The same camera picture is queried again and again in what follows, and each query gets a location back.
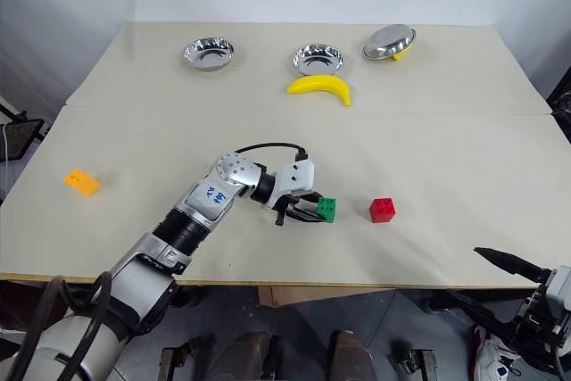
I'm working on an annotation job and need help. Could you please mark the yellow toy banana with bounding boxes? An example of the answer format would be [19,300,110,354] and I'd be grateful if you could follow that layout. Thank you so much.
[285,74,354,108]

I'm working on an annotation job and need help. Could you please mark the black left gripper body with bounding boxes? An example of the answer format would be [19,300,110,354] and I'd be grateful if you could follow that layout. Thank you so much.
[271,192,314,227]

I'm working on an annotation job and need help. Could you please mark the green toy brick cube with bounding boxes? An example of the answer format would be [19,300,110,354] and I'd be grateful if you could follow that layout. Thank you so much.
[317,196,339,225]

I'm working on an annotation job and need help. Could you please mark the black left arm wrist cable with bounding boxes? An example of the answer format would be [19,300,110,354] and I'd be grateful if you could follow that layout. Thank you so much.
[233,143,310,164]

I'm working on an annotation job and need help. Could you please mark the orange toy brick cube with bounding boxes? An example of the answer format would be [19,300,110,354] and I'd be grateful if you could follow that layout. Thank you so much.
[62,169,102,198]

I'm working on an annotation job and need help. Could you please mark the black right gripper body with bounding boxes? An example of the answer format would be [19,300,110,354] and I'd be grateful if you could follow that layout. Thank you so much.
[511,281,568,356]

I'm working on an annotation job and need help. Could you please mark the metal bracket with wheel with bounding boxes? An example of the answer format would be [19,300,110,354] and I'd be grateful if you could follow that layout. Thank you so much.
[159,339,203,381]
[390,346,439,381]

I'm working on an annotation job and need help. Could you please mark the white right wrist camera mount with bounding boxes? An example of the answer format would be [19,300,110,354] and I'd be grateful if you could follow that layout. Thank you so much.
[541,264,571,311]

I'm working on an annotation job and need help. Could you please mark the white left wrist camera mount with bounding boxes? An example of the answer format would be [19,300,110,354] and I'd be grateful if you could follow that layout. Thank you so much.
[266,159,316,212]

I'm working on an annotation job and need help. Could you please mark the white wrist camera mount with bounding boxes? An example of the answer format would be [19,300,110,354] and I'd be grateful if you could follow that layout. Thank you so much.
[541,264,571,311]
[266,159,316,212]

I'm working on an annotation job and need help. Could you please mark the brown cardboard box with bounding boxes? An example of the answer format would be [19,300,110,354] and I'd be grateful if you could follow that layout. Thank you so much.
[257,285,390,307]

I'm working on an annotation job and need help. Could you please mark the thin white cable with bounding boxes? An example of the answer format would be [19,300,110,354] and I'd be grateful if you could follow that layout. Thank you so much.
[1,123,13,186]

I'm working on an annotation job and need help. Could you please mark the black mesh stand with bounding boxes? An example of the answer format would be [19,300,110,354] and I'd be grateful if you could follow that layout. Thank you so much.
[0,95,48,162]

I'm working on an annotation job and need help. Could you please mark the dark rounded brown shape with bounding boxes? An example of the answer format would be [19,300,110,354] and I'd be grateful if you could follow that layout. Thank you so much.
[328,329,377,381]
[212,330,278,381]

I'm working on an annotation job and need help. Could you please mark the upturned steel bowl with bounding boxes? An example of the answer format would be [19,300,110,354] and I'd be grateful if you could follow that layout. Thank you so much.
[360,23,418,62]

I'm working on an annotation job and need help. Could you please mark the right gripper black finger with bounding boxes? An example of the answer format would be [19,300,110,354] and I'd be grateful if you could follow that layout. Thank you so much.
[447,291,520,336]
[473,246,553,285]

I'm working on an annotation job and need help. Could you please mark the black equipment beside table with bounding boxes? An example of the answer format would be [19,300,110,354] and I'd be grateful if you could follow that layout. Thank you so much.
[545,76,571,142]

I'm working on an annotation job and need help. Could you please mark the shiny steel bowl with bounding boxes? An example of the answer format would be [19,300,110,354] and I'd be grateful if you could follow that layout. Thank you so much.
[182,36,237,72]
[292,42,346,78]

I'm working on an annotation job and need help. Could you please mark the red toy brick cube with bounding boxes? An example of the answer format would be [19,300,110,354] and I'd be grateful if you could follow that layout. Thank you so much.
[368,196,398,225]

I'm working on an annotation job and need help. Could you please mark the black shoulder cable bundle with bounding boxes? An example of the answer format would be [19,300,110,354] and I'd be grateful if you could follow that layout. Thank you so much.
[24,270,113,381]

